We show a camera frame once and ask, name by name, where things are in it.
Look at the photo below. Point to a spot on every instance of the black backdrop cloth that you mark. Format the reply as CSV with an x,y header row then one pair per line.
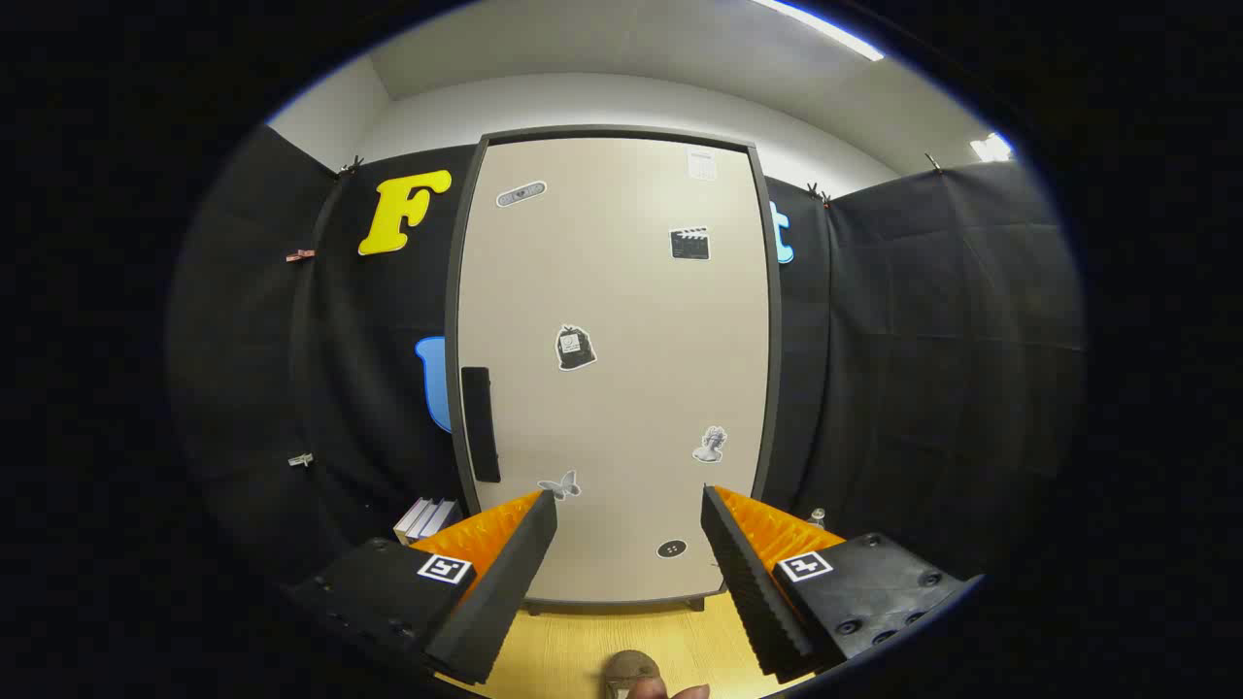
x,y
923,340

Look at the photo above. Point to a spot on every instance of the brown fuzzy shoe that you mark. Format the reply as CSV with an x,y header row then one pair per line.
x,y
631,670

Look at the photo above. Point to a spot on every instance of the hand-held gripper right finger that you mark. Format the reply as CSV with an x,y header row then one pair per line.
x,y
753,592

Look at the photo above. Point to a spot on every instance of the grey shoe cabinet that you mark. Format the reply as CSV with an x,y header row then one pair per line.
x,y
453,291

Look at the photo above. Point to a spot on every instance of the ceiling light strip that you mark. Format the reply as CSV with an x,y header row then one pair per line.
x,y
992,148
825,29

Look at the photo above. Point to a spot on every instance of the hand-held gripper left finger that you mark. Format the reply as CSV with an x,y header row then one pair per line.
x,y
505,582

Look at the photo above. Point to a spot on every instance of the white book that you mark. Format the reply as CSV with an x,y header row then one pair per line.
x,y
413,519

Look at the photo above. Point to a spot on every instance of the beige shoe cabinet door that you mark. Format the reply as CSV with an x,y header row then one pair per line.
x,y
631,291

